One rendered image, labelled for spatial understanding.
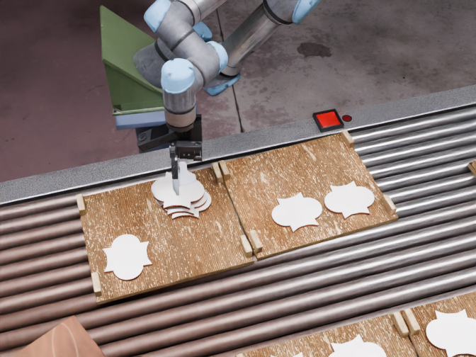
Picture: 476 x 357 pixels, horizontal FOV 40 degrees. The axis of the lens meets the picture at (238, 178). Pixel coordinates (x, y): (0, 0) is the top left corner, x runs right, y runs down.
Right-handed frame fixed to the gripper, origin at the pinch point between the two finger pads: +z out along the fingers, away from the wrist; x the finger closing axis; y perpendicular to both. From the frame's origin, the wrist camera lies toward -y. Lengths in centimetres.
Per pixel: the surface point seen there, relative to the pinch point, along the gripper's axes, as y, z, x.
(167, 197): -2.8, 8.2, -0.6
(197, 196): 5.3, 8.1, -0.6
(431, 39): 139, 97, 199
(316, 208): 38.1, 10.4, -3.4
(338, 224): 43.6, 11.5, -8.2
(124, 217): -14.7, 12.5, -4.1
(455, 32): 154, 97, 205
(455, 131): 85, 12, 29
